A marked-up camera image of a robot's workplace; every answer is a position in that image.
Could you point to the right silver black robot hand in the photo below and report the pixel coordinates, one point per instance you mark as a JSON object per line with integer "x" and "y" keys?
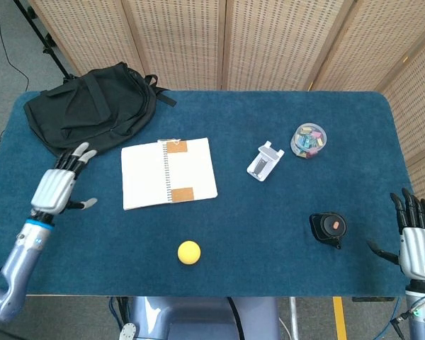
{"x": 419, "y": 253}

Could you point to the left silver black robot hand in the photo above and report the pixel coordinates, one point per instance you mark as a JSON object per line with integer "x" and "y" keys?
{"x": 53, "y": 189}

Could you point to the orange and white bookmark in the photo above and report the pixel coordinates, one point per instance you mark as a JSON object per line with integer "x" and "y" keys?
{"x": 180, "y": 170}

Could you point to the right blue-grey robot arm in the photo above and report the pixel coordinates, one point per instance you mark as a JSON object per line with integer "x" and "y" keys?
{"x": 423, "y": 315}

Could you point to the black backpack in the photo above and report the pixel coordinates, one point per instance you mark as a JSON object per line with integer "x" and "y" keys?
{"x": 92, "y": 110}

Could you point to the white spiral notebook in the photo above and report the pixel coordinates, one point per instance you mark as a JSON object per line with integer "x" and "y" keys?
{"x": 141, "y": 177}

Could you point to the black round device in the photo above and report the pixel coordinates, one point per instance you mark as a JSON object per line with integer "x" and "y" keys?
{"x": 328, "y": 228}

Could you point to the yellow floor tape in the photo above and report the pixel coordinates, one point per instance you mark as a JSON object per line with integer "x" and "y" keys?
{"x": 340, "y": 318}

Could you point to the black tripod stand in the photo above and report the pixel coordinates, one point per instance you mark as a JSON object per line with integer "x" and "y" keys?
{"x": 46, "y": 42}

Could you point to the yellow ball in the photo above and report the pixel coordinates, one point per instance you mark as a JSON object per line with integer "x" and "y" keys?
{"x": 189, "y": 252}

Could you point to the clear jar of binder clips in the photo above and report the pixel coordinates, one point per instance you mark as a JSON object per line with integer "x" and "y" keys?
{"x": 309, "y": 141}

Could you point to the blue table cloth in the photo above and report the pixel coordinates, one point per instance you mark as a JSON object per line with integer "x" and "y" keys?
{"x": 251, "y": 219}

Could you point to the white folding phone stand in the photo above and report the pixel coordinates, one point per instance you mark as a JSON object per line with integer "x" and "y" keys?
{"x": 263, "y": 163}

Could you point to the blue-grey robot torso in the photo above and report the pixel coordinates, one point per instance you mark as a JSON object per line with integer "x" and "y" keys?
{"x": 198, "y": 318}

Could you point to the woven wooden folding screen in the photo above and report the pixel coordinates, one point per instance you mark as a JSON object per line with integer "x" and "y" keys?
{"x": 269, "y": 42}

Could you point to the metal bracket plate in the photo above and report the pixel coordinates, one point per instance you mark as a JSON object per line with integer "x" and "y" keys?
{"x": 128, "y": 332}

